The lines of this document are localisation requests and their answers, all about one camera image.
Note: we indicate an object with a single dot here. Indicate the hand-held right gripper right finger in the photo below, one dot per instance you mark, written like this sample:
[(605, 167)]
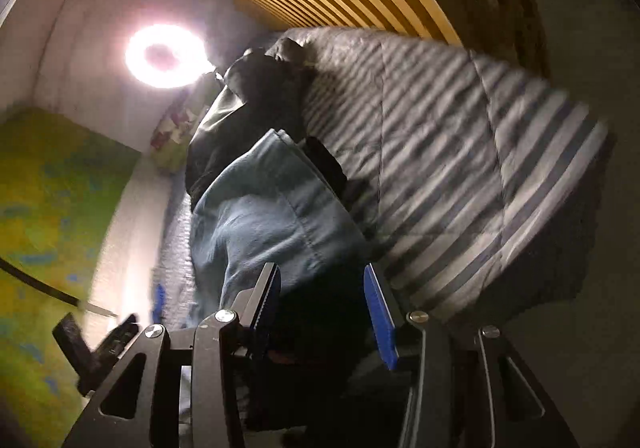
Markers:
[(380, 323)]

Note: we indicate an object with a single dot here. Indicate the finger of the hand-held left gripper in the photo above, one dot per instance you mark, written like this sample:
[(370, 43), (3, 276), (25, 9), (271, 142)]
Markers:
[(75, 353), (117, 338)]

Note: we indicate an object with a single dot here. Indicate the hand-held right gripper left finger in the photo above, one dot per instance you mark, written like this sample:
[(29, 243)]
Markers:
[(265, 308)]

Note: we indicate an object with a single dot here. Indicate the light blue denim jeans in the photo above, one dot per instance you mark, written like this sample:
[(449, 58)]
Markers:
[(265, 218)]

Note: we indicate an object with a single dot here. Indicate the striped blanket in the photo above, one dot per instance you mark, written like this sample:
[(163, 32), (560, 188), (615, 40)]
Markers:
[(450, 153)]

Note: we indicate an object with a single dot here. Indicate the red white patterned folded blanket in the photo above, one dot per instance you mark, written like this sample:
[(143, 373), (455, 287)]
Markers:
[(172, 123)]

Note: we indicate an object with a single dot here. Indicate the green wall poster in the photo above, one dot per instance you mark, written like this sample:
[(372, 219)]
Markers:
[(50, 208)]

